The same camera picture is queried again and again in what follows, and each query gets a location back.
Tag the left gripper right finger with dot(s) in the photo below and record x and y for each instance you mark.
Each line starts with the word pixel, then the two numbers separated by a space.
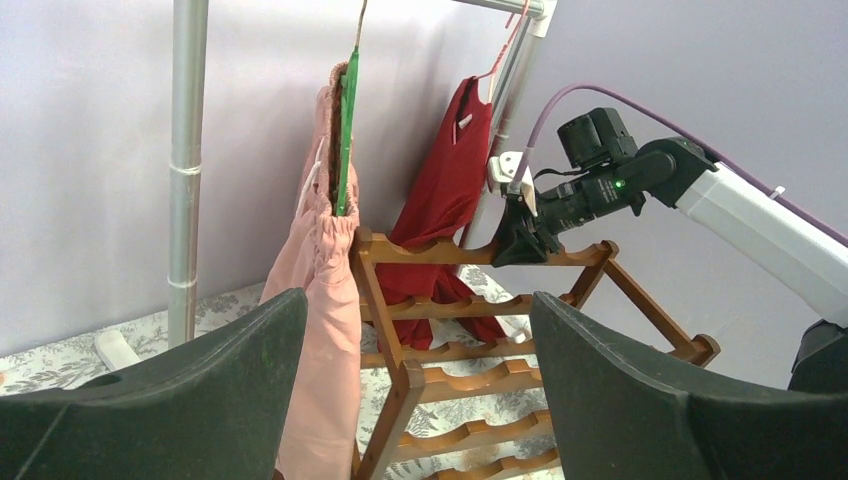
pixel 624 410

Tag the red garment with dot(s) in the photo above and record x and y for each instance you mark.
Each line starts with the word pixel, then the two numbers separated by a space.
pixel 442 200

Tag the silver rack pole right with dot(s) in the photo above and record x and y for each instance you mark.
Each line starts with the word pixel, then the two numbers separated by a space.
pixel 535 19

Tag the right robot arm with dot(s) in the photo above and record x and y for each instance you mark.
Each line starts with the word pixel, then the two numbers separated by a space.
pixel 610 172

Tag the white pole base foot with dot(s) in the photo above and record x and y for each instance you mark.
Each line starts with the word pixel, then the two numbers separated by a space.
pixel 114 351

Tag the pink clothes hanger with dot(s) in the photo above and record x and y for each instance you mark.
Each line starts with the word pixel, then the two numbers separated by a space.
pixel 508 43

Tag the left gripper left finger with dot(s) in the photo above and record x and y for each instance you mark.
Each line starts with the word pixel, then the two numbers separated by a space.
pixel 212 408

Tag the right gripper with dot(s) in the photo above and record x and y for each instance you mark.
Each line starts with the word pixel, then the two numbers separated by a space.
pixel 521 238

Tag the pink skirt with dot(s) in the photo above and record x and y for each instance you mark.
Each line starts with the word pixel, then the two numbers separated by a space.
pixel 321 423

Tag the green clothes hanger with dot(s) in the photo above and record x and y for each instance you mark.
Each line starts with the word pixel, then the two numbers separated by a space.
pixel 348 83

